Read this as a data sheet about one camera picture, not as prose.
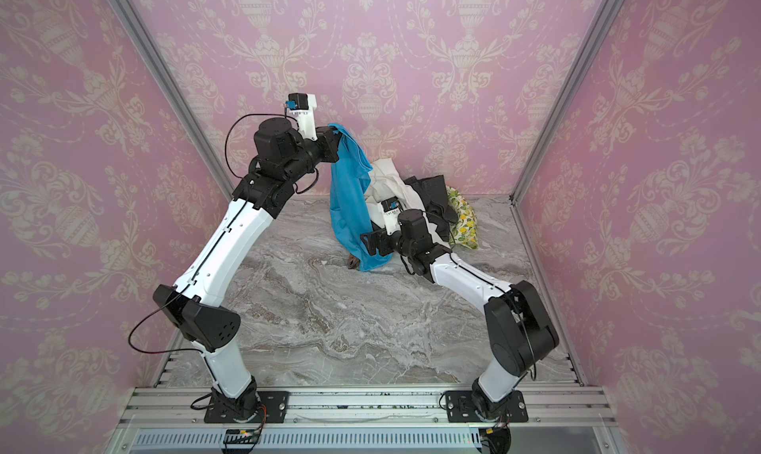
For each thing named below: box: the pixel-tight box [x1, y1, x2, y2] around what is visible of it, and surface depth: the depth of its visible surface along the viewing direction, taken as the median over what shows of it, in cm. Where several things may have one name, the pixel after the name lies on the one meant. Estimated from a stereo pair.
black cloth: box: [403, 174, 458, 240], surface depth 115 cm
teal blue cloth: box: [327, 122, 394, 272], surface depth 85 cm
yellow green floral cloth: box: [445, 185, 479, 250], surface depth 108 cm
